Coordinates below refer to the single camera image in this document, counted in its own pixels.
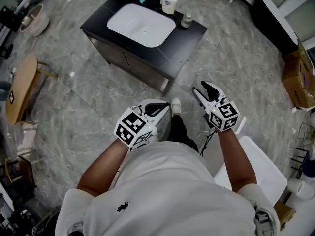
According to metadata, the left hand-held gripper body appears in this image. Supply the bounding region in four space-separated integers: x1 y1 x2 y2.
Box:
113 99 170 152

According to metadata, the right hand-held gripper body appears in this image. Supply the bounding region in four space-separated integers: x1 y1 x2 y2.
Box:
205 96 241 133

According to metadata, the small clear glass bottle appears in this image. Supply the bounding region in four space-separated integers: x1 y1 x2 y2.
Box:
180 13 193 29

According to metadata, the white pump bottle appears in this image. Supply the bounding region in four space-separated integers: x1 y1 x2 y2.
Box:
161 0 178 15

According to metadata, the person's right forearm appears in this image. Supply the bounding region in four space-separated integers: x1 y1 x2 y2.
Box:
216 128 258 194

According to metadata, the person's left forearm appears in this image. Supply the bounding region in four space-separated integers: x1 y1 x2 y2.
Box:
77 138 135 198

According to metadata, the black sink counter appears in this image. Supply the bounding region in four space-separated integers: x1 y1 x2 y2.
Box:
80 0 208 80

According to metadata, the white sink basin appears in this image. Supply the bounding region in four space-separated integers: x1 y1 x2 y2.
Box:
106 3 177 49

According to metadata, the person's white shoe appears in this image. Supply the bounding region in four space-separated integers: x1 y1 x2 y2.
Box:
170 97 182 116

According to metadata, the person's black trouser leg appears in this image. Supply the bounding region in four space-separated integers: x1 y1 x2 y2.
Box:
166 114 199 153

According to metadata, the dark vanity cabinet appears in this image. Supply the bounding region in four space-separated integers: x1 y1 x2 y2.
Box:
83 30 174 97

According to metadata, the white plastic chair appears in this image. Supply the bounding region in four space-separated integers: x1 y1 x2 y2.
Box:
213 135 288 207

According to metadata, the person's white shirt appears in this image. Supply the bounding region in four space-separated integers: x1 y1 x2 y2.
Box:
54 141 281 236

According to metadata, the brown cardboard box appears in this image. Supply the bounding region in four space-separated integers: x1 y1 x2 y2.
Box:
281 41 315 111

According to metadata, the black freestanding bathtub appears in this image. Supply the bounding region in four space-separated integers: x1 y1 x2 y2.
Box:
249 0 300 57

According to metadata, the white paper roll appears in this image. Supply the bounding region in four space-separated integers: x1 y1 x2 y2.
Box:
287 177 315 201

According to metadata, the small wooden box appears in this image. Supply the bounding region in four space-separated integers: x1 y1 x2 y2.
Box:
273 201 296 231

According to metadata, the round wooden table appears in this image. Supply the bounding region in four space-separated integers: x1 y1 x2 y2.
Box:
5 55 59 126

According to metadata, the dark wooden chair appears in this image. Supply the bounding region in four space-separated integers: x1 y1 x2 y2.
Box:
4 154 38 207

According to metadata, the round beige basin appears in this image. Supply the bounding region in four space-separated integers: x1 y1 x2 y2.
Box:
19 3 50 37

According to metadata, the black cable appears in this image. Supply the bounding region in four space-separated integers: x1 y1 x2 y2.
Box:
200 128 218 157

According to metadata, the black wire rack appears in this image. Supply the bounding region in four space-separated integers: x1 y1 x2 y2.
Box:
289 121 315 177

